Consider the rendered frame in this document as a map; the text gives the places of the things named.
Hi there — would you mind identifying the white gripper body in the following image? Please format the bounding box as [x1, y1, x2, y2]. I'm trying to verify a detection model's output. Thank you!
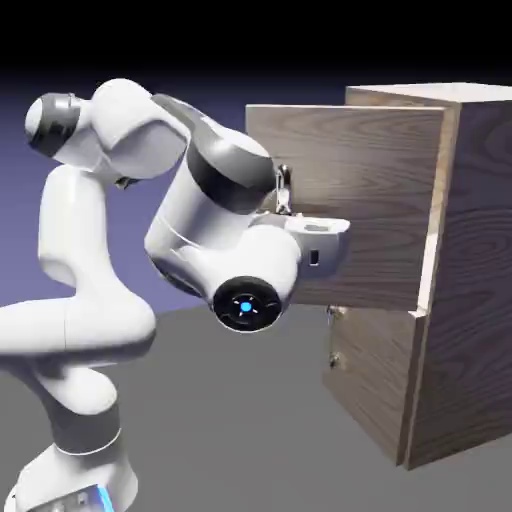
[256, 209, 352, 241]

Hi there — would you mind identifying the curved silver door handle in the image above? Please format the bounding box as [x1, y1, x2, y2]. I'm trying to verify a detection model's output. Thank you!
[326, 304, 348, 370]
[274, 163, 294, 216]

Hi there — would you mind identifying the wooden cabinet door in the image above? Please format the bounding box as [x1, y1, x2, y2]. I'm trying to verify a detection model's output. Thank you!
[244, 103, 458, 314]
[321, 305, 430, 468]

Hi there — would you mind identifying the wooden cabinet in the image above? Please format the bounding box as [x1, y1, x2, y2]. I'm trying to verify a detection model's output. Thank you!
[344, 81, 512, 472]

